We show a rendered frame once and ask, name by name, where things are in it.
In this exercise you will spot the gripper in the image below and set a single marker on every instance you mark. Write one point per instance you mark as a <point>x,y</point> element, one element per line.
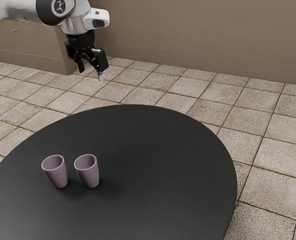
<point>83,41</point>

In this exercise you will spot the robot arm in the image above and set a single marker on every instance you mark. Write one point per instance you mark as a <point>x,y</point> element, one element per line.
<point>70,11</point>

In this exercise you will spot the mauve cup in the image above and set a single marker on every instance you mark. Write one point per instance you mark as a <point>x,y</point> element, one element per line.
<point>87,171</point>
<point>55,171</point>

